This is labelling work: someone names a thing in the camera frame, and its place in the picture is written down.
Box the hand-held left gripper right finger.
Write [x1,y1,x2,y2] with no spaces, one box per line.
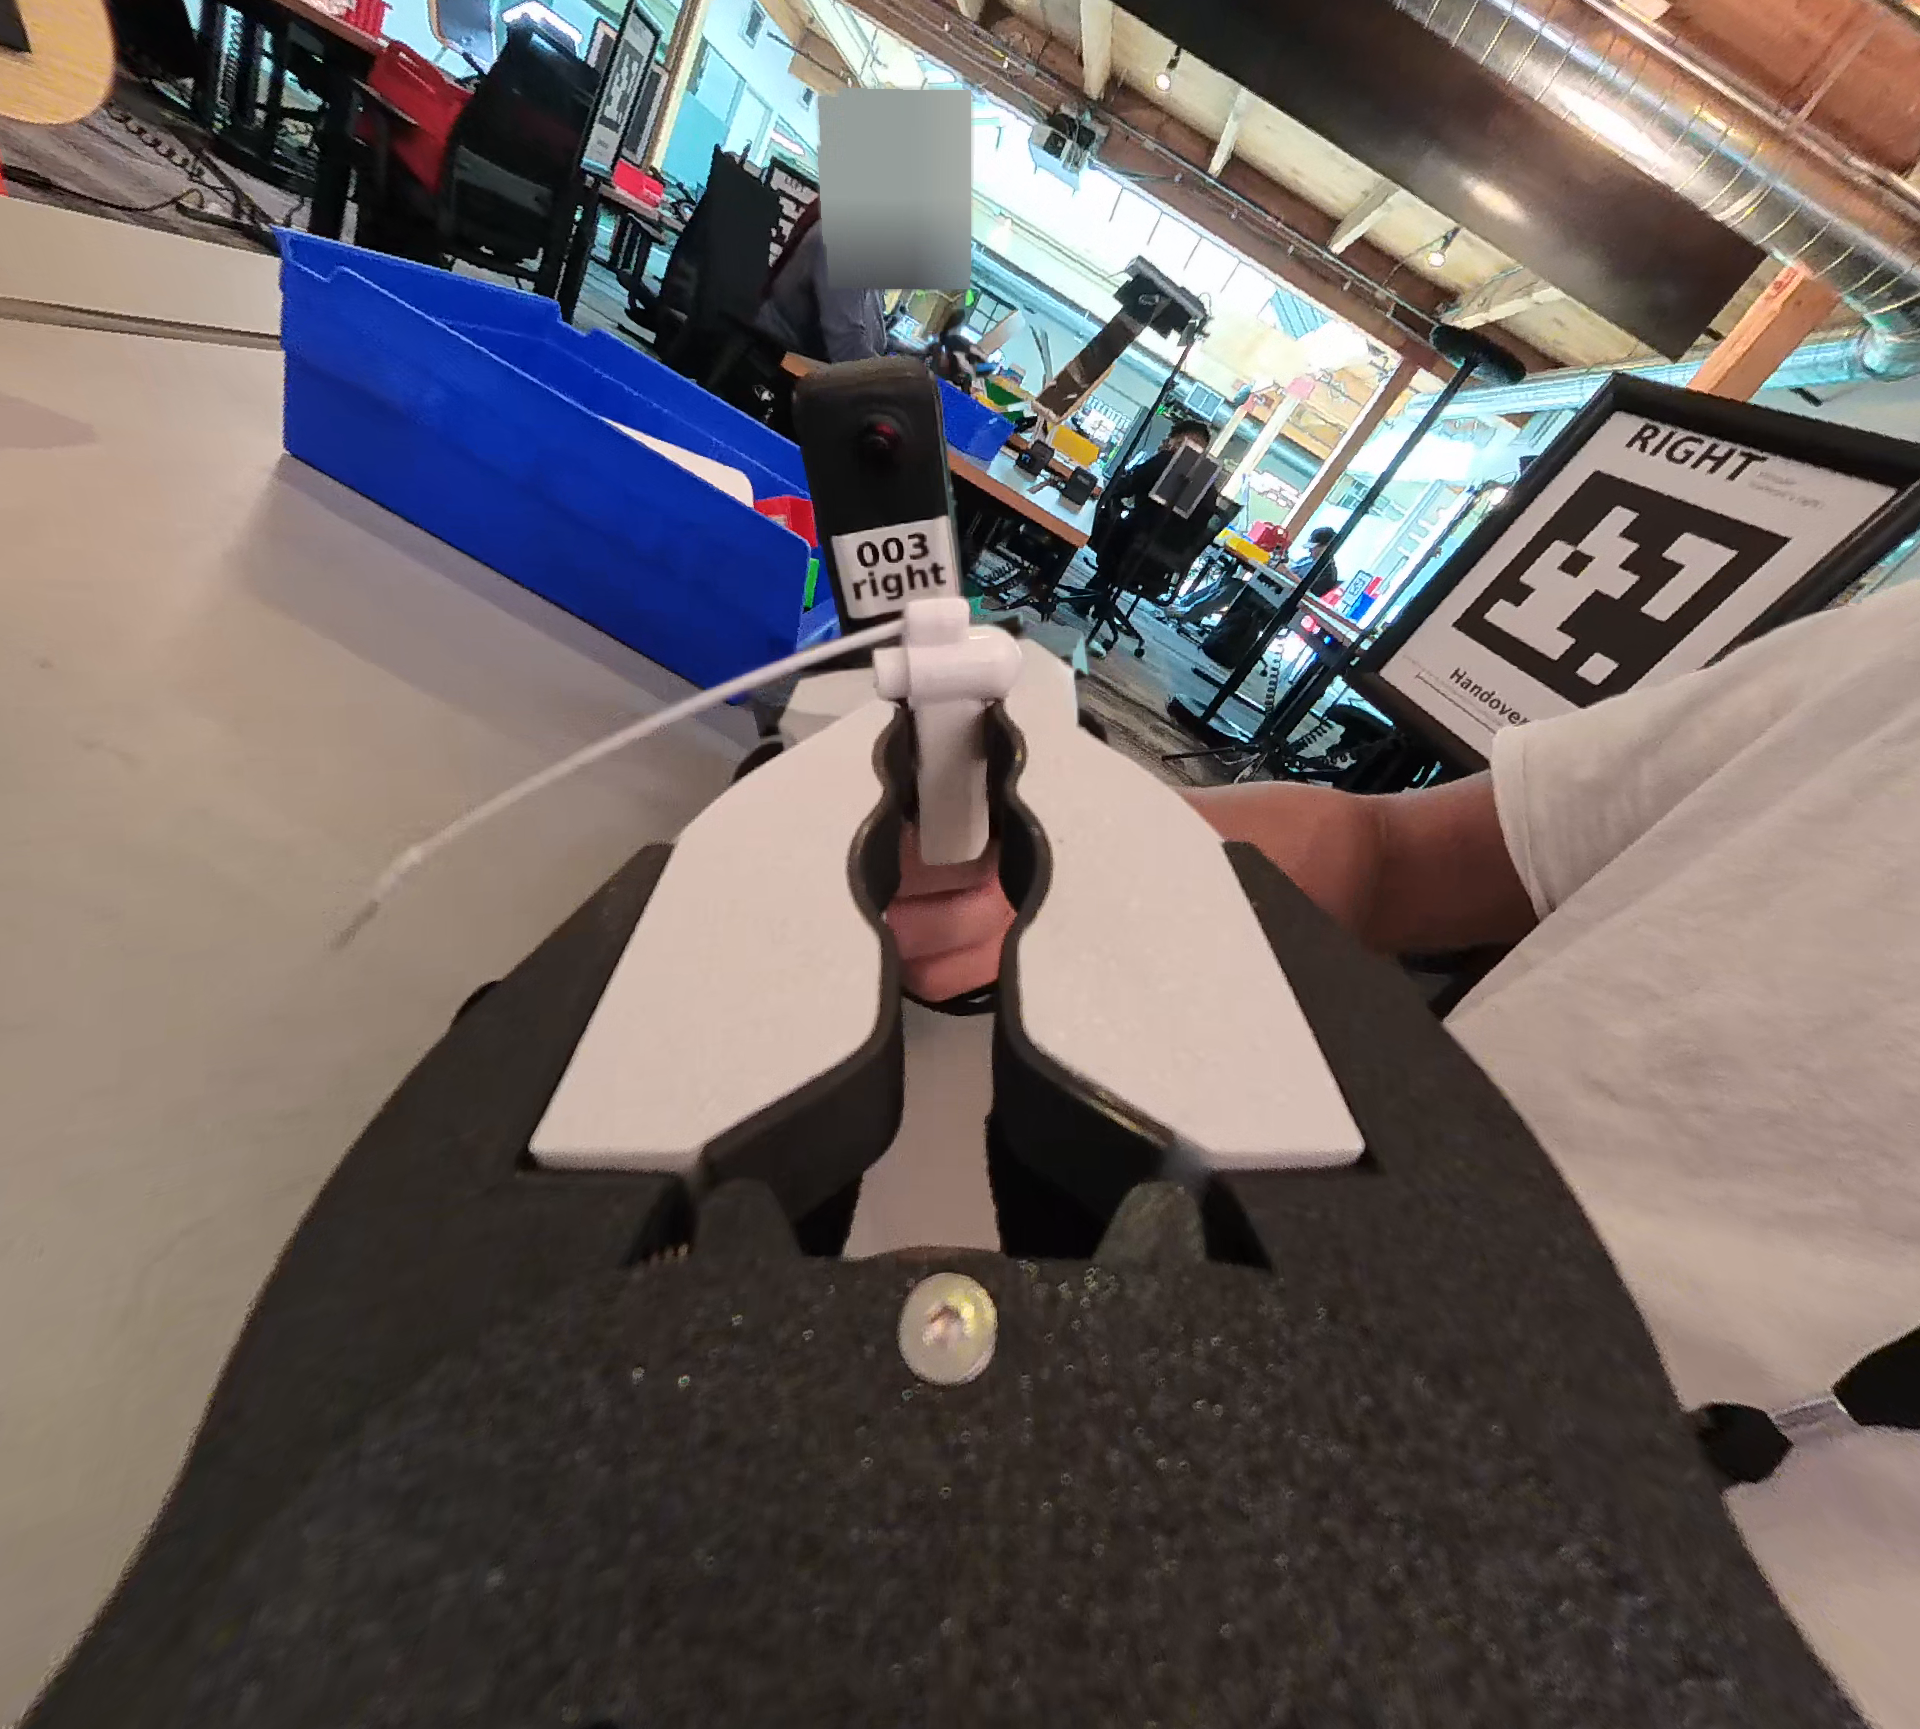
[981,686,1372,1258]

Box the silver ventilation duct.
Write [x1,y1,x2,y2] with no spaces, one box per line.
[1175,0,1920,387]

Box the wooden workbench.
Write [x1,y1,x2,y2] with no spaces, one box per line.
[779,349,1104,554]

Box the small blue parts bin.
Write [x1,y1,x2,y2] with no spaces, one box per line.
[934,375,1021,466]

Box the black office chair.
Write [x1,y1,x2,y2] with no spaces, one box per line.
[436,31,606,295]
[655,148,785,405]

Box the blue plastic bin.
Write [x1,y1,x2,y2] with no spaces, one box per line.
[277,228,846,699]

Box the black framed marker sign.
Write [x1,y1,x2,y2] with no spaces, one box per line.
[1347,368,1920,788]

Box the black pole stand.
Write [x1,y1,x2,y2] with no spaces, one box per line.
[1166,324,1533,756]

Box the person's right hand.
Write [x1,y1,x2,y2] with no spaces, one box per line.
[881,844,1025,1007]

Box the person's right forearm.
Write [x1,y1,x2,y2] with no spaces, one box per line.
[1180,770,1550,963]

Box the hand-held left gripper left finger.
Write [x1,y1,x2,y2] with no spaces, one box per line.
[524,692,918,1258]

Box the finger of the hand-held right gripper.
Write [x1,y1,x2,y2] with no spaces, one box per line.
[774,671,895,729]
[990,640,1088,729]

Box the small framed marker sign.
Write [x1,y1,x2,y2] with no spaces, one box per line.
[580,0,667,180]

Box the white plastic clip with strap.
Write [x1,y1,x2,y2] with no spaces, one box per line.
[331,597,1025,948]

